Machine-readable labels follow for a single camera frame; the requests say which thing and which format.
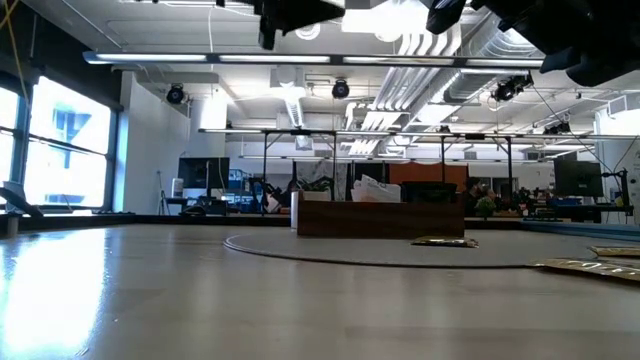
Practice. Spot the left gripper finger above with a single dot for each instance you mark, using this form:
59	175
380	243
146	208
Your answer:
295	12

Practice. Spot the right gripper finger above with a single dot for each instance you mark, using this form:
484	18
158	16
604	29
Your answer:
445	15

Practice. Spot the yellow tea packet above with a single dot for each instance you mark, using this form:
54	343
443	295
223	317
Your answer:
590	268
445	242
617	251

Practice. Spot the long overhead light bar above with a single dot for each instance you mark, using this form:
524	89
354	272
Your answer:
270	58

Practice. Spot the black computer monitor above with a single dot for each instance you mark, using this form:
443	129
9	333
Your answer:
577	178
202	172

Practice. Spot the orange room partition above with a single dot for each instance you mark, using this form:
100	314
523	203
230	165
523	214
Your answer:
425	172

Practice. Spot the small green potted plant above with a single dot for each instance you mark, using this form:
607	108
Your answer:
486	207

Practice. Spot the white canister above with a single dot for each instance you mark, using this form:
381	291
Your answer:
177	187

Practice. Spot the wooden three-compartment tray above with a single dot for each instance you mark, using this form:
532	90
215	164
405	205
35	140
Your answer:
380	220

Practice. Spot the round grey mat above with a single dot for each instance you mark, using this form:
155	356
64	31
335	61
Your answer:
350	250

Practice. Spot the large glass window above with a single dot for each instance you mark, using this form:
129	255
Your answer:
65	150

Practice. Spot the black angled bar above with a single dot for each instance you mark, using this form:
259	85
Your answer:
20	200

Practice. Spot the black background station frame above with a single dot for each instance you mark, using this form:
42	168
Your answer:
334	160

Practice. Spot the black aluminium table frame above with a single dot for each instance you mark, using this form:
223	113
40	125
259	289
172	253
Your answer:
100	220

